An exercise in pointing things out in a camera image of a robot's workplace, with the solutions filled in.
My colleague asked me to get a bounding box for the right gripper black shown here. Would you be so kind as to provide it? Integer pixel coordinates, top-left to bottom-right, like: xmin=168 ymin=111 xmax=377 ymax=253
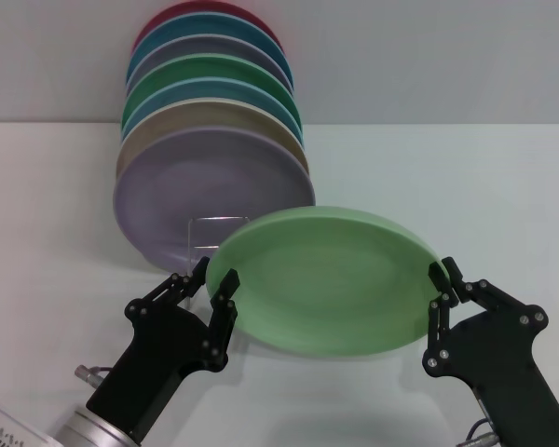
xmin=423 ymin=255 xmax=559 ymax=447

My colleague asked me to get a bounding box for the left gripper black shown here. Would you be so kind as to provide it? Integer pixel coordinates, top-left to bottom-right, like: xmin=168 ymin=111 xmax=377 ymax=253
xmin=86 ymin=256 xmax=241 ymax=441

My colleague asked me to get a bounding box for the light green plate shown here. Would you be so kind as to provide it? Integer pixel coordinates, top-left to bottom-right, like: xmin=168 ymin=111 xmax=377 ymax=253
xmin=205 ymin=206 xmax=448 ymax=359

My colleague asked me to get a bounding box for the lavender plate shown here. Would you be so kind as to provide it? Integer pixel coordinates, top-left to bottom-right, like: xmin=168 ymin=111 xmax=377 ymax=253
xmin=112 ymin=126 xmax=317 ymax=277

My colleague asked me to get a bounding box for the beige plate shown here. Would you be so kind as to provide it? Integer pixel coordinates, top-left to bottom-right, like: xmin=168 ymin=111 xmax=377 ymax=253
xmin=115 ymin=98 xmax=311 ymax=179

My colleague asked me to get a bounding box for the light blue plate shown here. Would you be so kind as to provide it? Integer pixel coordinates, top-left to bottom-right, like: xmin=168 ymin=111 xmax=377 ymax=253
xmin=120 ymin=77 xmax=306 ymax=142

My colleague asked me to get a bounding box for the dark green plate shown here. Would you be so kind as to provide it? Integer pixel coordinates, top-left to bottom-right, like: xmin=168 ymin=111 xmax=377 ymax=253
xmin=120 ymin=53 xmax=304 ymax=132

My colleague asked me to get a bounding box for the grey purple plate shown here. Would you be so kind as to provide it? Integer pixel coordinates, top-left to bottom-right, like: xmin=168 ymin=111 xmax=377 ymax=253
xmin=125 ymin=34 xmax=295 ymax=93

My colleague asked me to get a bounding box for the dark teal plate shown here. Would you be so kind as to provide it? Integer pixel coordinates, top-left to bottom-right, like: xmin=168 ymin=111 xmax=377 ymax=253
xmin=124 ymin=12 xmax=293 ymax=86

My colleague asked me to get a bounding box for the maroon red plate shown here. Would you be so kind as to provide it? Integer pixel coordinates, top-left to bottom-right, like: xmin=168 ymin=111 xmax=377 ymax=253
xmin=130 ymin=0 xmax=285 ymax=53

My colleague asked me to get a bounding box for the metal wire plate rack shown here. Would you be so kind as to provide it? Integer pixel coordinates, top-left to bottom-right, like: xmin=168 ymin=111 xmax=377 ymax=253
xmin=184 ymin=214 xmax=252 ymax=281

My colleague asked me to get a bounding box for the right gripper connector cable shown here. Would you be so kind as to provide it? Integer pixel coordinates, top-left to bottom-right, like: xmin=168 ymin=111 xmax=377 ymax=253
xmin=455 ymin=395 xmax=505 ymax=447

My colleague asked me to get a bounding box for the gripper connector cable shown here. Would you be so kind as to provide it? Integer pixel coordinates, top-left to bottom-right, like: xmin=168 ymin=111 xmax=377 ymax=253
xmin=74 ymin=364 xmax=114 ymax=388
xmin=455 ymin=395 xmax=505 ymax=447

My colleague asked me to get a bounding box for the left gripper connector cable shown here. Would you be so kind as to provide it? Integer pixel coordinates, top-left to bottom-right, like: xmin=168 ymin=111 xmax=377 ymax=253
xmin=74 ymin=364 xmax=114 ymax=388

